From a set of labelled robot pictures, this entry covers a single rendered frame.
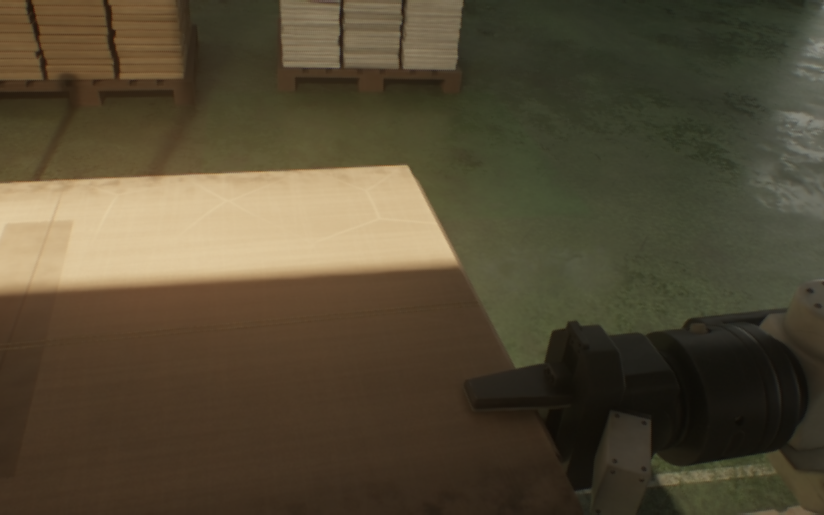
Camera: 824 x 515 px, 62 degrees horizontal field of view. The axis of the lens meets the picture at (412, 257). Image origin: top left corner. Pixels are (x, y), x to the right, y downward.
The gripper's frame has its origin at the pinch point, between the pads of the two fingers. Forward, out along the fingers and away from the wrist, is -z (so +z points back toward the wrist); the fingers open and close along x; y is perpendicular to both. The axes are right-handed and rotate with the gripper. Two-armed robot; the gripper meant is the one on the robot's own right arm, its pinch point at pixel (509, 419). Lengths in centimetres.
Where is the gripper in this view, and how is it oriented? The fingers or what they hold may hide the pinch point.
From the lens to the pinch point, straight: 44.4
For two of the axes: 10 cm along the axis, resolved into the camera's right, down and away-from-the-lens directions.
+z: 9.7, -0.7, 2.4
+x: -0.7, 8.3, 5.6
